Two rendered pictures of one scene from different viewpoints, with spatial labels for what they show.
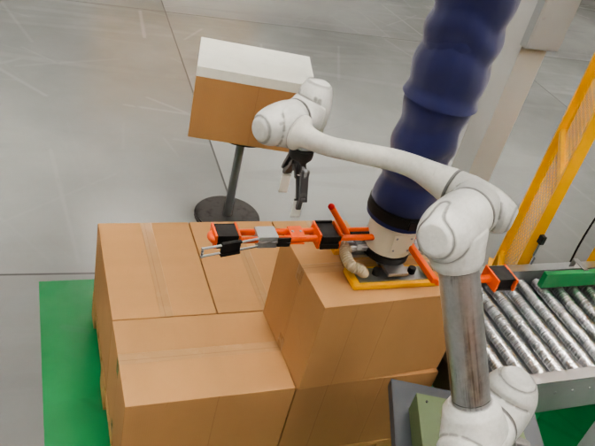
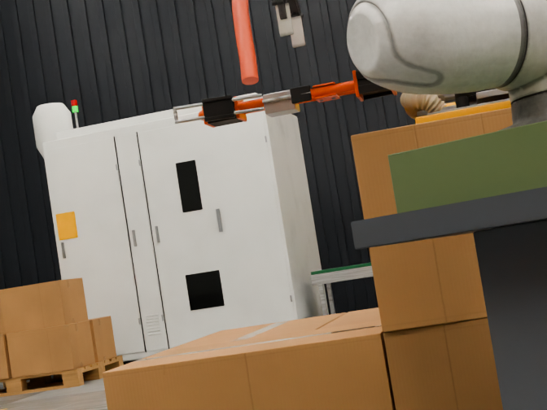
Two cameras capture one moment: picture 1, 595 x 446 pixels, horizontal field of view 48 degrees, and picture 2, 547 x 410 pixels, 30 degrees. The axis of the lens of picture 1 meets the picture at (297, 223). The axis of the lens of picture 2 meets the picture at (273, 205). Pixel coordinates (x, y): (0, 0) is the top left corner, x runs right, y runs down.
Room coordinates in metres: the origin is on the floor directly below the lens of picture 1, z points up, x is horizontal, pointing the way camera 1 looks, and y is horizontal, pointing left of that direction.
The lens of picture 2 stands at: (-0.05, -1.27, 0.70)
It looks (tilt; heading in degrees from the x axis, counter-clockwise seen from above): 4 degrees up; 38
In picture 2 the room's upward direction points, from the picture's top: 9 degrees counter-clockwise
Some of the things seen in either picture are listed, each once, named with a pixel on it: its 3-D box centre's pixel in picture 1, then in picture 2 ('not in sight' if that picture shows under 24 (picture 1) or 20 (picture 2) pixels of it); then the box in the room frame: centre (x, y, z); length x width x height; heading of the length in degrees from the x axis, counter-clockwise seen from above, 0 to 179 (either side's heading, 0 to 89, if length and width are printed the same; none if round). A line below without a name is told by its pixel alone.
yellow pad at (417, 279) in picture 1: (393, 273); (497, 102); (1.91, -0.37, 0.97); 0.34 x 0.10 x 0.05; 117
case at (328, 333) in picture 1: (363, 303); (509, 212); (1.99, -0.32, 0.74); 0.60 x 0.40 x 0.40; 120
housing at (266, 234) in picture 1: (265, 236); (281, 103); (1.78, 0.09, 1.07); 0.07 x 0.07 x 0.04; 27
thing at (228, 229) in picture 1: (225, 234); (224, 112); (1.73, 0.21, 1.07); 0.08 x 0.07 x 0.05; 117
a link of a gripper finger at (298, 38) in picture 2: (284, 182); (296, 32); (1.86, 0.07, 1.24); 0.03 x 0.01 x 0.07; 116
